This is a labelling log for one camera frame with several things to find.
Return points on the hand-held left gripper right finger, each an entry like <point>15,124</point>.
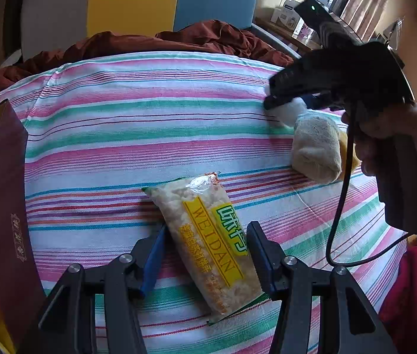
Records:
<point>264,265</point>

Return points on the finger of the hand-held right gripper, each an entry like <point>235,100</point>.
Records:
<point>313,101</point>
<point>289,81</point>

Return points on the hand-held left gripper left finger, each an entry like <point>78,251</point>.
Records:
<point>153,261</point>

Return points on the beige plush toy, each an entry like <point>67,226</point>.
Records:
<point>315,147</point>

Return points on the clear rice cracker packet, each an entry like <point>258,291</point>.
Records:
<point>208,239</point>

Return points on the maroon gift box gold inside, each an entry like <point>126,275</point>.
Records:
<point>9,210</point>

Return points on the person's right hand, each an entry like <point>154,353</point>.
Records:
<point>393,127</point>

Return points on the wooden side table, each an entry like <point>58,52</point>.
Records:
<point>286,38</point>

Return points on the yellow sponge block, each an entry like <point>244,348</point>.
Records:
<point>342,140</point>

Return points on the small pink packet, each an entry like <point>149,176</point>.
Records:
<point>310,31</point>

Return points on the white printed carton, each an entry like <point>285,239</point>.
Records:
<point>286,18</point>

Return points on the beige curtain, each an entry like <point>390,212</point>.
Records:
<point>363,0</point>

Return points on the striped bedsheet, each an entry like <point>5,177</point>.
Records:
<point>120,136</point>

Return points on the red cloth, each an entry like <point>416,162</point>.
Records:
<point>411,295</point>

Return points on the maroon blanket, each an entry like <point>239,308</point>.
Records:
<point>120,44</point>

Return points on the white yellow blue headboard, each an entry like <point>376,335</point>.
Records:
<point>131,0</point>

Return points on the grey bed rail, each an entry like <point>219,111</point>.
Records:
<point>275,42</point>

